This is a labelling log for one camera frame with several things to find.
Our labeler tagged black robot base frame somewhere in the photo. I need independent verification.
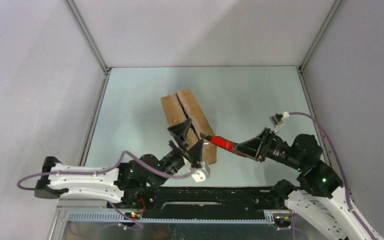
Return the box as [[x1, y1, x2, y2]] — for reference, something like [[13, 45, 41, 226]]
[[79, 178, 339, 230]]

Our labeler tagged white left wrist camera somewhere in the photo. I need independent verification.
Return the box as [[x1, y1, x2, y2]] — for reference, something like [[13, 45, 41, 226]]
[[190, 167, 211, 183]]

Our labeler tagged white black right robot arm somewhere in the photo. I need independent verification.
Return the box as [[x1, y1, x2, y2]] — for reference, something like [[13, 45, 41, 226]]
[[231, 128, 384, 240]]

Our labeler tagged brown cardboard express box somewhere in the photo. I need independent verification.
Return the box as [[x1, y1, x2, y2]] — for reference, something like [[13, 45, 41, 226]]
[[160, 88, 215, 149]]

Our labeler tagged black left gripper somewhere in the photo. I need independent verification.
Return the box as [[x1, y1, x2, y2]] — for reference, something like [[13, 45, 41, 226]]
[[151, 119, 204, 189]]

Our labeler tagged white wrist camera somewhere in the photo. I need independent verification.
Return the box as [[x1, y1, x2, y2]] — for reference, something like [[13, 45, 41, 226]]
[[190, 167, 211, 183], [269, 111, 290, 131]]

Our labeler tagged red black utility knife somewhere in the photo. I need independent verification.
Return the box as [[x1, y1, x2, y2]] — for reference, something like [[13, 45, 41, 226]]
[[200, 132, 245, 157]]

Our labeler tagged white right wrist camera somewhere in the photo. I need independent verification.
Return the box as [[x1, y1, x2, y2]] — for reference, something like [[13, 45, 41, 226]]
[[269, 111, 290, 131]]

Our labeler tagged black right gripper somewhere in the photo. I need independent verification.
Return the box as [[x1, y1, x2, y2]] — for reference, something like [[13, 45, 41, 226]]
[[231, 126, 304, 171]]

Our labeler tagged aluminium left corner post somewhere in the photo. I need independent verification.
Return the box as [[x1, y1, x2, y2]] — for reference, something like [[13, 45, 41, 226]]
[[64, 0, 110, 74]]

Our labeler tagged aluminium right corner post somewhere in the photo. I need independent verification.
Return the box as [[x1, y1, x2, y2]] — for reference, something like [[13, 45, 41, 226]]
[[298, 0, 345, 73]]

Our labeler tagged aluminium corner post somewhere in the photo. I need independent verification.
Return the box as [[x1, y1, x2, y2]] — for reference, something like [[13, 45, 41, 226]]
[[298, 0, 345, 73], [64, 0, 110, 74]]

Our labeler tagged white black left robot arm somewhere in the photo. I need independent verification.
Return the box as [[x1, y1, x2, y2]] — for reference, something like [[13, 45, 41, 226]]
[[33, 119, 210, 208]]

